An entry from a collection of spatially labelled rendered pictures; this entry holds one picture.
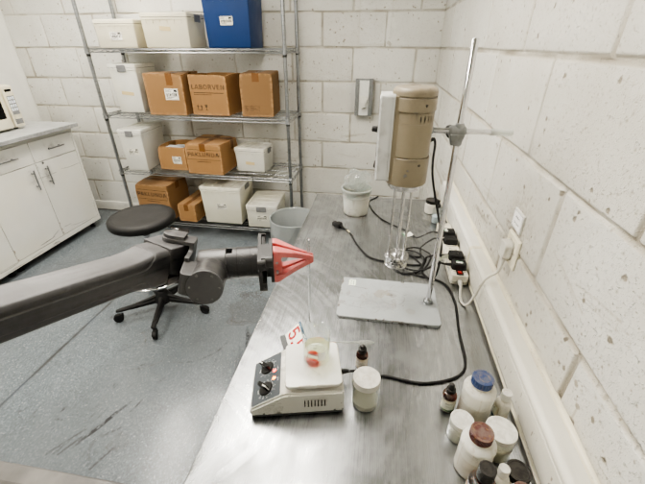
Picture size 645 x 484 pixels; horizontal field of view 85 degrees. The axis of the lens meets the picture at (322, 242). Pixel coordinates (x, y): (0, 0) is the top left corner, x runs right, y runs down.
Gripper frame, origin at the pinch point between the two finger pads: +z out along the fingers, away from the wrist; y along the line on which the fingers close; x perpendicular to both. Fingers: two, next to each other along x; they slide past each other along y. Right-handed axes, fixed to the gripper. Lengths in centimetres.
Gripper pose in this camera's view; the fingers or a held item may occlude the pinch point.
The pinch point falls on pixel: (308, 257)
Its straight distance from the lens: 66.1
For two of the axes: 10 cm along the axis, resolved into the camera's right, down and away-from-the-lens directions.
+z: 9.9, -0.6, 1.2
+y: -1.4, -5.0, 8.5
